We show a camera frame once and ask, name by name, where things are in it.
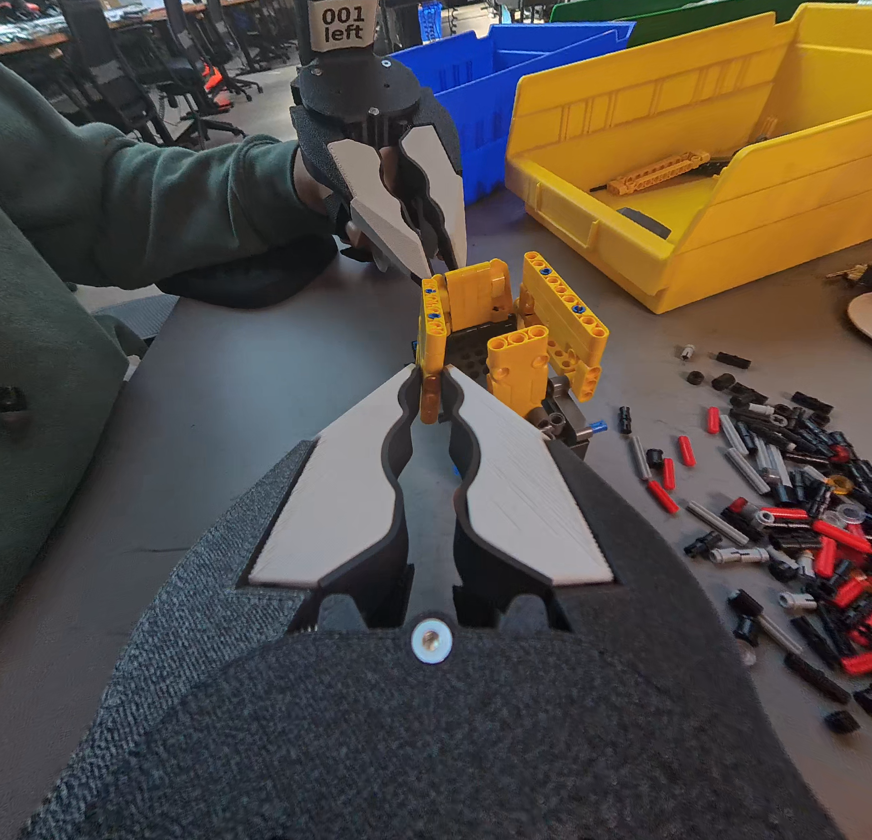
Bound yellow plastic storage bin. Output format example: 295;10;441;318
504;2;872;314

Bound person's left hand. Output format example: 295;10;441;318
293;146;336;217

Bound person's left forearm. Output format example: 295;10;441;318
0;63;335;289

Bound blue plastic storage bin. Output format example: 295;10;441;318
388;22;638;204

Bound black chair armrest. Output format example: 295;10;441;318
155;232;339;309

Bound green plastic storage bin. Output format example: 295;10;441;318
548;0;872;47

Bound grey mesh chair seat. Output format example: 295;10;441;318
92;293;179;342

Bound assorted lego parts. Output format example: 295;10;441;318
589;150;733;197

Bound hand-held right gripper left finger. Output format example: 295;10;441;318
247;363;420;590

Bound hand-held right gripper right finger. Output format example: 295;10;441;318
443;364;615;589

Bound black office chair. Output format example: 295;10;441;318
54;0;246;149

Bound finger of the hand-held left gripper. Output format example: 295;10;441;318
399;124;469;273
326;138;435;283

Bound partly built yellow lego model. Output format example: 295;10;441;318
416;250;610;461

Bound yellow lego beam blue pins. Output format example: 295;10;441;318
418;274;451;425

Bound pile of small lego pins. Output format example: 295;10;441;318
674;343;872;735

